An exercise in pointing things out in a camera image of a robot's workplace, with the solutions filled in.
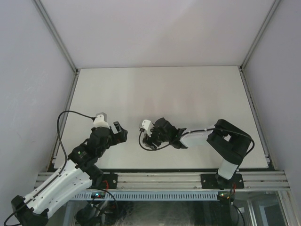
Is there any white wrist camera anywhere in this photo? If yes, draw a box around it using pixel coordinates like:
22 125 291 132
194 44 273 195
93 113 110 128
139 119 153 132

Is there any right aluminium frame post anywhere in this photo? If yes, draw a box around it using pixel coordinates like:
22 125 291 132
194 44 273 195
240 0 282 71

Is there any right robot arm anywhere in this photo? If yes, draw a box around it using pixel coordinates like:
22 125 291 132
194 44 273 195
138 118 255 190

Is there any right black camera cable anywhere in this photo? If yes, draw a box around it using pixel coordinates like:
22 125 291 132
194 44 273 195
138 130 174 153

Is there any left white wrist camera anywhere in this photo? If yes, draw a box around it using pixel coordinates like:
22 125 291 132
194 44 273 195
93 113 110 128

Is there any black camera cable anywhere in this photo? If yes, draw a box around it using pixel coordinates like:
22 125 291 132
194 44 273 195
138 130 174 153
56 110 98 165

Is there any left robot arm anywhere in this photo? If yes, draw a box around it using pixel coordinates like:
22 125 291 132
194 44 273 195
11 121 128 226

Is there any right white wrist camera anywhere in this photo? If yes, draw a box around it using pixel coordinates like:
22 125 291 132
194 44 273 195
139 119 153 132

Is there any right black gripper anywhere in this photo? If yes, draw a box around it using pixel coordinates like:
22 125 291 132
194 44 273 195
143 125 170 150

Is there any slotted grey cable duct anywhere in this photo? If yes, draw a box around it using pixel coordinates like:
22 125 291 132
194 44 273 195
71 191 219 201

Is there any aluminium frame post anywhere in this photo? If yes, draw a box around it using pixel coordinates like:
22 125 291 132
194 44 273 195
32 0 78 74
240 0 282 71

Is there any left aluminium frame post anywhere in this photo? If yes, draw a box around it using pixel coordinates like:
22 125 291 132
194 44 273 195
32 0 78 74

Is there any left black camera cable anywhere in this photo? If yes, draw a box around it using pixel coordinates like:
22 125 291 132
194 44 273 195
56 110 98 165

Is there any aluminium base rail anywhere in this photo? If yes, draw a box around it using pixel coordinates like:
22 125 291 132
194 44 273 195
34 171 290 191

